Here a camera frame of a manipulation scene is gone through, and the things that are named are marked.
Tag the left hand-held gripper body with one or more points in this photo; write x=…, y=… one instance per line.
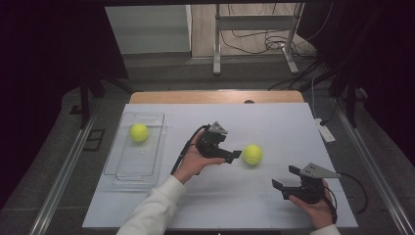
x=208, y=145

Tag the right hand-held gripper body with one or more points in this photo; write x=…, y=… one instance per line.
x=308, y=192

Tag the yellow tennis ball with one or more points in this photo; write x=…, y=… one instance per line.
x=252, y=154
x=139, y=132

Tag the clear plastic container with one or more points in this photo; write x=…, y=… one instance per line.
x=137, y=163

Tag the person's right hand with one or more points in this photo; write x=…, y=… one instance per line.
x=318, y=213

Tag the person's left hand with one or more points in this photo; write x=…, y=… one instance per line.
x=192, y=163

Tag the white power strip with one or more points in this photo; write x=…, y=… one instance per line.
x=325, y=131

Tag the black metal stand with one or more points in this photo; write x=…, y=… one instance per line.
x=84, y=98
x=351, y=101

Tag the black floor socket plate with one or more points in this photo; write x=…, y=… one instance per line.
x=94, y=139

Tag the white cabinet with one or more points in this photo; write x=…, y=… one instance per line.
x=150, y=31

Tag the aluminium floor rail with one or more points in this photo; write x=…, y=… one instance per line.
x=375, y=169
x=65, y=176

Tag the white metal stand frame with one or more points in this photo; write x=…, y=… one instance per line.
x=254, y=22

